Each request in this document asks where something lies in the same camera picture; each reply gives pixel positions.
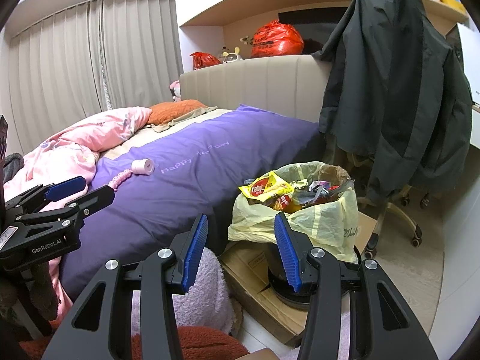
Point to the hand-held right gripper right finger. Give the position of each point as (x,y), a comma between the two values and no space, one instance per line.
(287,251)

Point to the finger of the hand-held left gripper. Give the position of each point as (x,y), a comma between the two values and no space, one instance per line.
(95,200)
(65,188)

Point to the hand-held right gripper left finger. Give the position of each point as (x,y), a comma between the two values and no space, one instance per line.
(195,255)

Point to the black trash bin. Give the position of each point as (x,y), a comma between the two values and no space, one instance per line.
(281,285)

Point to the yellow red printed wrapper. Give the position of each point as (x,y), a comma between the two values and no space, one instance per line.
(282,202)

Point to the grey foil wrapper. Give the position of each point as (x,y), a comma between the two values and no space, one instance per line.
(315,193)

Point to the yellow snack packet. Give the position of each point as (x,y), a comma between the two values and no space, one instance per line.
(266,187)

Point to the pink caterpillar toy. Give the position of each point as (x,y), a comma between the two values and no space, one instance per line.
(122,178)

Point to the lilac fluffy cloth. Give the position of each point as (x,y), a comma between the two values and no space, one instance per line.
(210,292)

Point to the flat cardboard sheet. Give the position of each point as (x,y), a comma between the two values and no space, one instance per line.
(251,281)

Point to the pink duvet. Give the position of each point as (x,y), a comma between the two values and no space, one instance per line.
(75,138)

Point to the grey fuzzy cloth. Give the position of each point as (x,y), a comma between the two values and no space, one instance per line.
(11,165)

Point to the purple blanket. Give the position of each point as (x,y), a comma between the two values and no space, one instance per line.
(210,180)

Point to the beige bed sheet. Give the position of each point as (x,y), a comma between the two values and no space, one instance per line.
(150,138)

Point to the brown plastic bag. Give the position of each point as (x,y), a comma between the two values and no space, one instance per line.
(333,174)

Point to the white office chair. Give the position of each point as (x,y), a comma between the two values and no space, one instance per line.
(393,217)

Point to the orange pillow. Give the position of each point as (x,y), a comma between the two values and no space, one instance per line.
(172,111)

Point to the grey pleated curtain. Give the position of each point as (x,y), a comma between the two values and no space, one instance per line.
(75,63)

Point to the pink plush toy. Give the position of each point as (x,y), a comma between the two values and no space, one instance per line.
(175,90)

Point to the beige bed headboard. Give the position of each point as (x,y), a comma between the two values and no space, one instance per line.
(255,82)

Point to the small red plastic bag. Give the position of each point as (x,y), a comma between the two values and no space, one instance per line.
(204,60)

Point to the dark grey jacket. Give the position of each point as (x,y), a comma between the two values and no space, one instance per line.
(397,93)

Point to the white rabbit toy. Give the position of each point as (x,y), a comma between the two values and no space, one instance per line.
(230,55)

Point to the large red plastic bag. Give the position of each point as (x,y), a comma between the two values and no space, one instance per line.
(277,39)

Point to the small flower decoration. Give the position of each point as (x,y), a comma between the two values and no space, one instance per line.
(246,40)

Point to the white panel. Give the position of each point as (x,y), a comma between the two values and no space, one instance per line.
(468,63)

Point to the yellow green toy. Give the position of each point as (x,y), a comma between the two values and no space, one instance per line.
(452,0)

